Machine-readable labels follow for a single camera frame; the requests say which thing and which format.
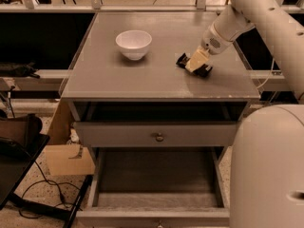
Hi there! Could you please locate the white ceramic bowl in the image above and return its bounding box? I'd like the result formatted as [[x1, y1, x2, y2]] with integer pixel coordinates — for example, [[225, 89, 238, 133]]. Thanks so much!
[[115, 30, 152, 61]]

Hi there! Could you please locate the brown bag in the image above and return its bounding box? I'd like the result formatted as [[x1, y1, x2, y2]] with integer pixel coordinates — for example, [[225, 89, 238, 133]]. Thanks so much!
[[0, 114, 43, 148]]

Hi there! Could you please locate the black floor cable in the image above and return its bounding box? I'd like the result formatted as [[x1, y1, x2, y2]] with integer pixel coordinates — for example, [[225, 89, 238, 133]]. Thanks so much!
[[17, 142, 84, 220]]

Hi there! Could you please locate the white hanging cable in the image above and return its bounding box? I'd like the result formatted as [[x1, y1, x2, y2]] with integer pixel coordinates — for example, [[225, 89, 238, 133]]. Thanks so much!
[[256, 58, 276, 90]]

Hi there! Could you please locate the grey wooden drawer cabinet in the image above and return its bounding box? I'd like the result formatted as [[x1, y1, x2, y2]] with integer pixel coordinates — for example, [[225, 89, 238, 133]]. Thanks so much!
[[60, 10, 261, 228]]

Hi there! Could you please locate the grey upper drawer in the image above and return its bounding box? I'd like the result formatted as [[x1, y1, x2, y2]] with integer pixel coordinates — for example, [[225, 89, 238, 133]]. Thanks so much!
[[74, 122, 238, 147]]

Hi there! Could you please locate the grey open lower drawer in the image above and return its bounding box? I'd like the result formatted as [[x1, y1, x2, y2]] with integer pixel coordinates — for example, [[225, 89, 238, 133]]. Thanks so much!
[[77, 147, 230, 228]]

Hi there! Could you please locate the cardboard box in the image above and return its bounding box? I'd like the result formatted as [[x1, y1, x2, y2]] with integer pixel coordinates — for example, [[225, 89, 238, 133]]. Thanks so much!
[[44, 101, 95, 176]]

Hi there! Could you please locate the black object on rail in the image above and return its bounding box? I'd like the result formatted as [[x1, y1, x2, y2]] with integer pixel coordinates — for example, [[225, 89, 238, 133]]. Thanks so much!
[[0, 62, 40, 79]]

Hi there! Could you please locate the round brass drawer knob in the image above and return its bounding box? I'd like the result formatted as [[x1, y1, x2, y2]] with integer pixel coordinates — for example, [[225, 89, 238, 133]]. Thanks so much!
[[155, 133, 164, 142]]

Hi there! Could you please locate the metal frame rail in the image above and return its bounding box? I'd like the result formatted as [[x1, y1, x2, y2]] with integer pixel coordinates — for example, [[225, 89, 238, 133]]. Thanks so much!
[[0, 0, 304, 15]]

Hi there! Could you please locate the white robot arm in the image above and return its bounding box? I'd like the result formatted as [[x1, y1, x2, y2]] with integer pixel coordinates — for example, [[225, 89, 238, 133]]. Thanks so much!
[[186, 0, 304, 228]]

